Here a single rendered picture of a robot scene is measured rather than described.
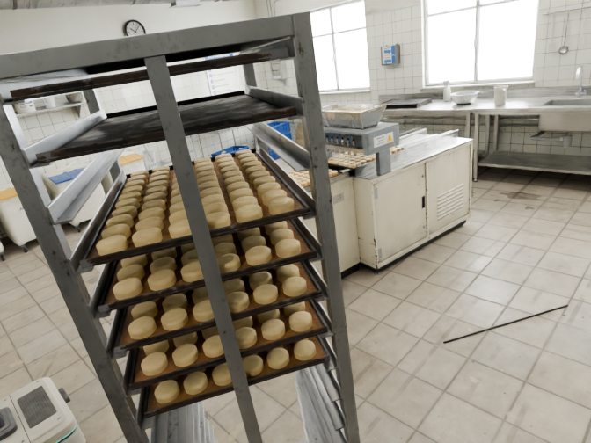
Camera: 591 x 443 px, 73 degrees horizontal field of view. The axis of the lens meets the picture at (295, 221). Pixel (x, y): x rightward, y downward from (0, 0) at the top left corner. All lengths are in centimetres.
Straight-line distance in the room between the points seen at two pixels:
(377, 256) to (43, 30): 514
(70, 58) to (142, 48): 9
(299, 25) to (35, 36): 593
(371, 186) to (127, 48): 249
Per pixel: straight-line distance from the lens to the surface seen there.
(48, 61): 67
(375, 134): 293
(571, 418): 247
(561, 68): 560
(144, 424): 94
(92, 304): 79
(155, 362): 89
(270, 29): 66
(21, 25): 648
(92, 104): 129
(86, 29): 670
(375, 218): 308
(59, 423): 251
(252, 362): 94
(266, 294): 82
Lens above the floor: 177
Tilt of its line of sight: 23 degrees down
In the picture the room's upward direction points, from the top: 9 degrees counter-clockwise
